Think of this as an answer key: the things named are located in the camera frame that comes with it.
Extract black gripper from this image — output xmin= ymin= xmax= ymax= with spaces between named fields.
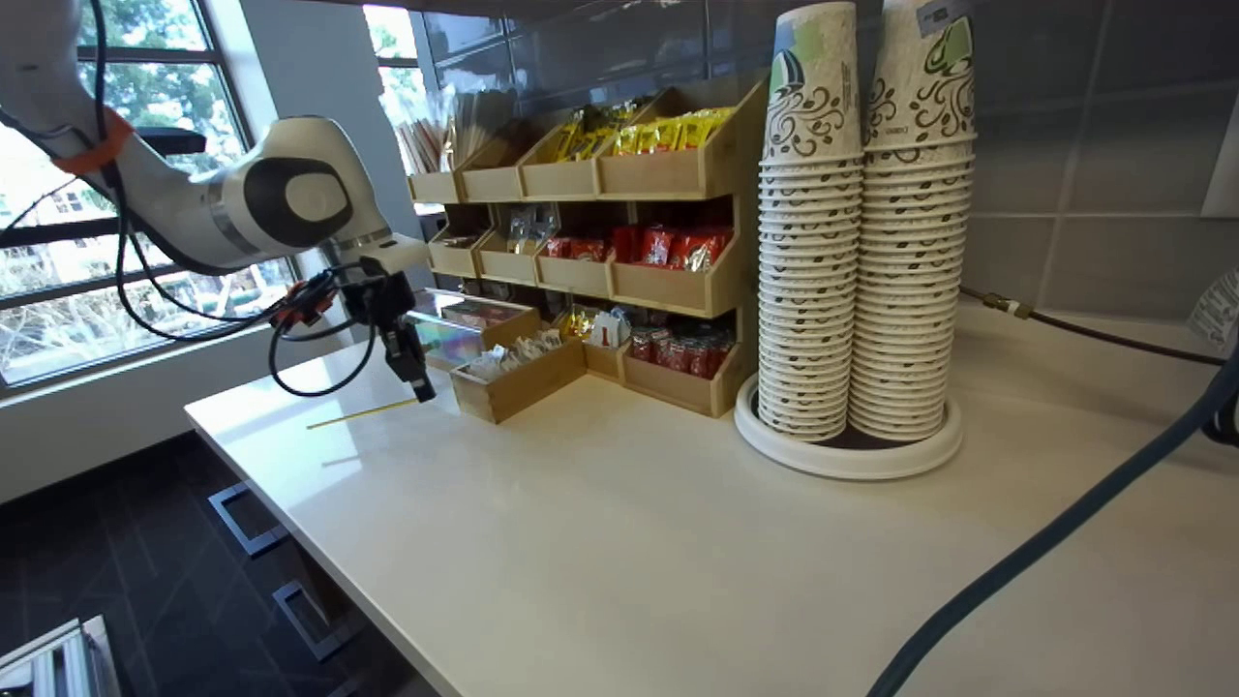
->
xmin=332 ymin=256 xmax=443 ymax=405

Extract thin tan straw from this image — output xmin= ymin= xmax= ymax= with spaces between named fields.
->
xmin=303 ymin=395 xmax=427 ymax=433

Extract tiered wooden condiment rack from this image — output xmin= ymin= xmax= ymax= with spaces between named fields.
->
xmin=405 ymin=80 xmax=765 ymax=422

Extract wooden tea box clear lid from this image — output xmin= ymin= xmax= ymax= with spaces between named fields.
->
xmin=411 ymin=289 xmax=546 ymax=371

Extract white packets in small box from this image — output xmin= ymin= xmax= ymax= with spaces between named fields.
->
xmin=462 ymin=330 xmax=567 ymax=388

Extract small open wooden box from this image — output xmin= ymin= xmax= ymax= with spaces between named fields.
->
xmin=444 ymin=330 xmax=593 ymax=431

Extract clear white packet pile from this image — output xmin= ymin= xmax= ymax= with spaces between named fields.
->
xmin=505 ymin=207 xmax=553 ymax=256

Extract small white packet pile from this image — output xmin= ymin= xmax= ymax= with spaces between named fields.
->
xmin=586 ymin=304 xmax=639 ymax=351

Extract dark red packet pile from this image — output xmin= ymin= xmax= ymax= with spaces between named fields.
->
xmin=629 ymin=326 xmax=734 ymax=383

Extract yellow packet pile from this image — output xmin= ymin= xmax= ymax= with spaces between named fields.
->
xmin=529 ymin=113 xmax=618 ymax=165
xmin=607 ymin=104 xmax=741 ymax=157

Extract paper cup stack blue-green print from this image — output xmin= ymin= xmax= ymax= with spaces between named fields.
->
xmin=753 ymin=0 xmax=869 ymax=446

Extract white round cup tray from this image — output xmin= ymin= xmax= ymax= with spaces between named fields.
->
xmin=732 ymin=374 xmax=967 ymax=486

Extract paper cup stack green print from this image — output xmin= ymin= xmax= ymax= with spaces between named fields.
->
xmin=848 ymin=0 xmax=981 ymax=449

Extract crumpled clear plastic bag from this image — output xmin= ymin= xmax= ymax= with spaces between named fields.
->
xmin=1185 ymin=265 xmax=1239 ymax=355

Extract grey floor bracket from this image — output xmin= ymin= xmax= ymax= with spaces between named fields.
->
xmin=269 ymin=578 xmax=369 ymax=666
xmin=207 ymin=481 xmax=289 ymax=560

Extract orange cable strap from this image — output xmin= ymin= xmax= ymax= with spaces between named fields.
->
xmin=56 ymin=104 xmax=134 ymax=183

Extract white metal frame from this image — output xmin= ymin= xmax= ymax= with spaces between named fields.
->
xmin=0 ymin=610 xmax=129 ymax=697

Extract dark thick cable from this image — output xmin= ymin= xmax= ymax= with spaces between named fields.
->
xmin=869 ymin=344 xmax=1239 ymax=697

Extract thin black wall cable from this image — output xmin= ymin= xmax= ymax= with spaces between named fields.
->
xmin=958 ymin=285 xmax=1233 ymax=371

